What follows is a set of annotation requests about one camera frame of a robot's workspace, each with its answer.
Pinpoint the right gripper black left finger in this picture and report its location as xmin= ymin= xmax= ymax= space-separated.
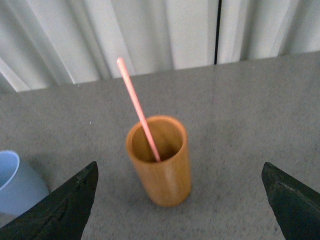
xmin=0 ymin=161 xmax=99 ymax=240

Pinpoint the wooden cylindrical chopstick holder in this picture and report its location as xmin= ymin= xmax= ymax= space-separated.
xmin=125 ymin=115 xmax=192 ymax=207

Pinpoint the pink chopstick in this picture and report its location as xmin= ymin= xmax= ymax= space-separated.
xmin=116 ymin=57 xmax=161 ymax=162

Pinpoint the white pleated curtain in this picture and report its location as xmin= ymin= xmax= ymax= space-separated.
xmin=0 ymin=0 xmax=320 ymax=93

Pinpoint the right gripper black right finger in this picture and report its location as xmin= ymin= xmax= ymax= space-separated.
xmin=261 ymin=162 xmax=320 ymax=240

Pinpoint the blue plastic cup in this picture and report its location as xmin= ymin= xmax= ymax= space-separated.
xmin=0 ymin=150 xmax=49 ymax=216

